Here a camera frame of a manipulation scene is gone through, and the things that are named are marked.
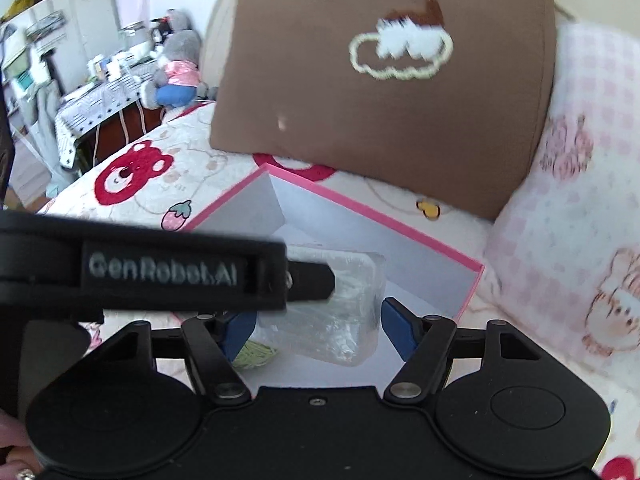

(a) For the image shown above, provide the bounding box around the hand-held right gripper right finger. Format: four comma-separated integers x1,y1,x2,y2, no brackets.
380,298,543,404

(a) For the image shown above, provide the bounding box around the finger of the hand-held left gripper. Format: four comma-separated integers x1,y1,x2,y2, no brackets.
285,260,337,304

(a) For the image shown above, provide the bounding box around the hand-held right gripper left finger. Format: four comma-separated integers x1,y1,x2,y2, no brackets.
107,310,258,405

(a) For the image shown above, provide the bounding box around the green yarn ball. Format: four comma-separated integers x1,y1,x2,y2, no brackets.
232,341,282,371

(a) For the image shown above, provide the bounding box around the clear cotton swab box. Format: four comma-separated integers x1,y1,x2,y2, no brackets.
254,244,388,368

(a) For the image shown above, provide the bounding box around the pink cardboard box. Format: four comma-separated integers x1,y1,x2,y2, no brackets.
172,162,486,361

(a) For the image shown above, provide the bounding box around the person's left hand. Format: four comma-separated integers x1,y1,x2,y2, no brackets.
0,407,40,480

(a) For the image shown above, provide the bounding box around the patterned tablecloth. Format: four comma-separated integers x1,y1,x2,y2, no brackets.
54,60,166,170

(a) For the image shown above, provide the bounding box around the brown pillow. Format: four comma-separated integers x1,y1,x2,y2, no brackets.
210,0,558,221

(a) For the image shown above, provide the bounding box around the pink checked pillow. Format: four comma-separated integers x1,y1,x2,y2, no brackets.
482,20,640,383

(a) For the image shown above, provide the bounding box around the grey plush toy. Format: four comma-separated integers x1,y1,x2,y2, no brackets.
140,10,218,109

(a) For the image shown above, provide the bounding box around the white cabinet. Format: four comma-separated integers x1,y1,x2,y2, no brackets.
0,0,121,126

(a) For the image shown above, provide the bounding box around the beige headboard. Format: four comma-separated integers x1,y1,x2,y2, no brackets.
199,0,251,103

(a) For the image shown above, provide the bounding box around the black and white plush toy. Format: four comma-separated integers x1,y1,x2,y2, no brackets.
150,10,177,47

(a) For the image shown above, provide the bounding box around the white cable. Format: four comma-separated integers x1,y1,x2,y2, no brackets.
90,105,151,166

